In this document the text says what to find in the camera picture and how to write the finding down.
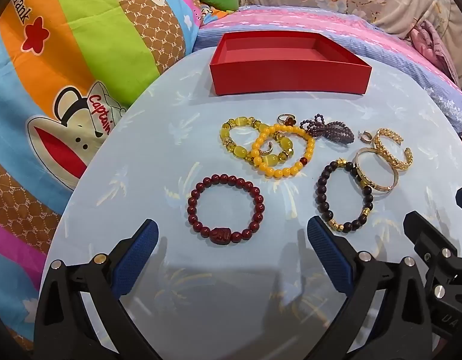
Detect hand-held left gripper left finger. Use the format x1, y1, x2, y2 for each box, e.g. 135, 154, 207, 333
32, 218, 159, 360

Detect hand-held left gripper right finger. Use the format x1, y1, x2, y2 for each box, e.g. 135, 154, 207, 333
307, 215, 437, 360

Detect dark bead bracelet gold charms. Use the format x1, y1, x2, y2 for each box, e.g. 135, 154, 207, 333
316, 159, 375, 233

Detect rose gold bangle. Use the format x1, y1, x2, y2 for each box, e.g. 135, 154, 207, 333
354, 147, 399, 195

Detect dark red bead bracelet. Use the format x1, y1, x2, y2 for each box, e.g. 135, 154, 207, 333
187, 173, 267, 247

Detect gold leaf cuff bracelet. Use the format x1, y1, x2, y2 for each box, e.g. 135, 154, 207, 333
372, 127, 413, 172

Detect orange bead bracelet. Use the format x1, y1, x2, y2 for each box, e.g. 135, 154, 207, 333
251, 124, 316, 179

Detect purple small-bead bracelet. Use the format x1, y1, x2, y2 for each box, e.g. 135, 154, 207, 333
299, 112, 355, 146

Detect yellow-green bead bracelet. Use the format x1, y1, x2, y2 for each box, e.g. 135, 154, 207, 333
220, 117, 296, 166

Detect red cardboard box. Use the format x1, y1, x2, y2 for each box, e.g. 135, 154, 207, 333
209, 31, 372, 95

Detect purple cloth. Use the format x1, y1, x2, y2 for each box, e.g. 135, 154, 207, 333
411, 20, 462, 94

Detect pink and blue striped bedsheet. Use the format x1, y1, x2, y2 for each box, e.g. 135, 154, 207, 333
191, 5, 462, 132

